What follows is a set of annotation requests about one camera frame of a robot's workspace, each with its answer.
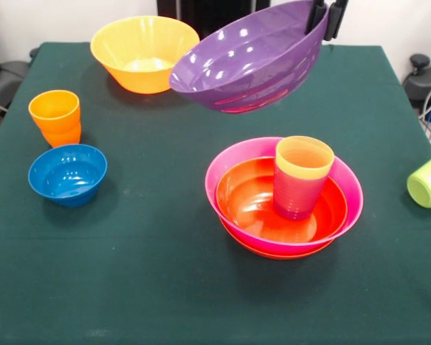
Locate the yellow plastic cup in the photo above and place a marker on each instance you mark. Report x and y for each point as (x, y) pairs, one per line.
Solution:
(303, 158)

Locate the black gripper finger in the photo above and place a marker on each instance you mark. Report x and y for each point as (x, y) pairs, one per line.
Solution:
(316, 16)
(334, 19)

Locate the orange plastic cup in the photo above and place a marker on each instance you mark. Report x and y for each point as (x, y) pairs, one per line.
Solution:
(62, 138)
(54, 108)

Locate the purple plastic bowl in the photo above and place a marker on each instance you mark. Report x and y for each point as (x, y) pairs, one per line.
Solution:
(237, 72)

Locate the lime green plastic cup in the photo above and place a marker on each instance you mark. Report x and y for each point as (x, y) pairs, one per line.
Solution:
(427, 187)

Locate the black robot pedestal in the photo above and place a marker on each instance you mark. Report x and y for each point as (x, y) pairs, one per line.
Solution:
(208, 14)

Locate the dark green table cloth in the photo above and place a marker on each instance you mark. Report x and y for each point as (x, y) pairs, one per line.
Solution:
(129, 269)

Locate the purple plastic cup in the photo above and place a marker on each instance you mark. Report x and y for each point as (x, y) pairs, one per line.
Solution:
(296, 201)

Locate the large orange plastic bowl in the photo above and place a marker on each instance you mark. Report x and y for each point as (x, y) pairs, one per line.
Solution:
(136, 50)

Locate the red plastic bowl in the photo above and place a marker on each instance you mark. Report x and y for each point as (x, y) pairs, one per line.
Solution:
(244, 205)
(273, 254)

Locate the large pink plastic bowl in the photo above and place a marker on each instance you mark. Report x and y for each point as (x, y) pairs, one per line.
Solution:
(352, 187)

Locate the small blue plastic bowl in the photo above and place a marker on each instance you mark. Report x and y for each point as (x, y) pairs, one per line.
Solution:
(66, 176)

